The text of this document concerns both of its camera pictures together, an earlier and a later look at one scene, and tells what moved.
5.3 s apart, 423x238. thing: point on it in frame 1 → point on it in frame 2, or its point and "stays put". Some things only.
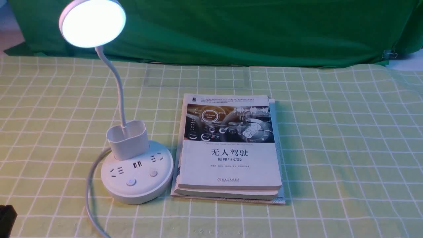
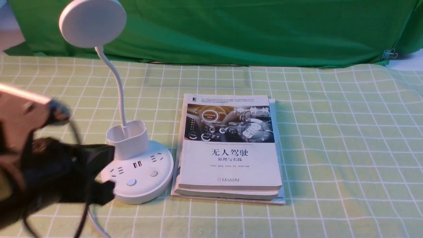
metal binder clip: x=390 y=53 stays put
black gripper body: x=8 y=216 → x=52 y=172
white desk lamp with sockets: x=135 y=172 stays put
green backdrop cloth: x=272 y=33 stays put
